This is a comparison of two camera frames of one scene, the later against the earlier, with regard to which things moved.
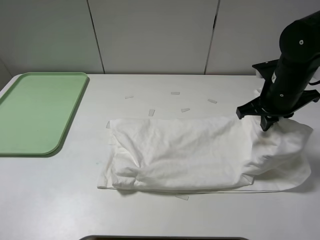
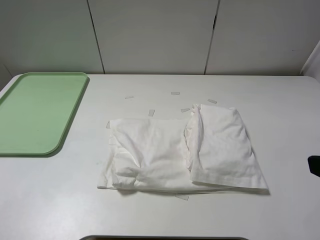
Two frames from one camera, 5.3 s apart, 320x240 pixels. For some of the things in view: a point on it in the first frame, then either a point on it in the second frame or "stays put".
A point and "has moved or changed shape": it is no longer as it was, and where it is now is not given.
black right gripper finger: [267, 121] -> [314, 162]
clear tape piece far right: [212, 101] stays put
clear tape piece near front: [183, 197] stays put
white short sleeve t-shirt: [213, 154] has moved or changed shape
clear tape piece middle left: [151, 112] stays put
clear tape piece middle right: [185, 109] stays put
